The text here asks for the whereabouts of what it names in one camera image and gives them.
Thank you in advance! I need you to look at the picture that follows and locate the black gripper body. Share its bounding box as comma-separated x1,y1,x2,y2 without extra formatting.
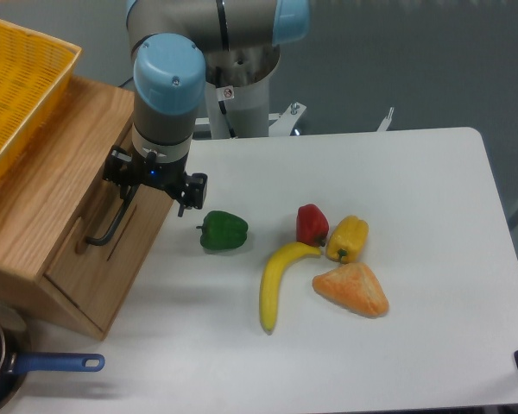
129,150,188,201

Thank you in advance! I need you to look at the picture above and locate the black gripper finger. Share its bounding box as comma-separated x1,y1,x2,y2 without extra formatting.
103,146,138,211
177,172,208,217

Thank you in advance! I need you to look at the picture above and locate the wooden top drawer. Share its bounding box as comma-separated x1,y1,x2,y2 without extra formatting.
42,179,173,340

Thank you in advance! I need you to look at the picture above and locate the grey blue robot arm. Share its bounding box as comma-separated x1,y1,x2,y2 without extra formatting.
104,1,310,209

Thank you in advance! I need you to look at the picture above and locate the wooden drawer cabinet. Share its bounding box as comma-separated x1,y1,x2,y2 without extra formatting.
0,75,178,342

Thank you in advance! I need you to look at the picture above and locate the green bell pepper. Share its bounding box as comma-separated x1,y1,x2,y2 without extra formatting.
197,210,249,251

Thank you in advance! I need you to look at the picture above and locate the red bell pepper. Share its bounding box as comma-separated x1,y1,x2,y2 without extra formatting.
296,204,330,247

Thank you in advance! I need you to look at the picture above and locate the yellow banana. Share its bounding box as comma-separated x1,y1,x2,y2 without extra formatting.
259,241,321,335

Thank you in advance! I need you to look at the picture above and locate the yellow plastic basket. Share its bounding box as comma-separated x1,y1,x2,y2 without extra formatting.
0,19,82,182

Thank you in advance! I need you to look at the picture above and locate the yellow bell pepper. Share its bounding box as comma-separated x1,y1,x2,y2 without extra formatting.
325,216,370,264

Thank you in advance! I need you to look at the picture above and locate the orange bread wedge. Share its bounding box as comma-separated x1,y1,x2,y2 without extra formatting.
312,262,389,318

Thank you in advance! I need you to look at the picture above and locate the blue handled saucepan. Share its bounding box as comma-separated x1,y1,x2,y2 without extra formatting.
0,305,105,410

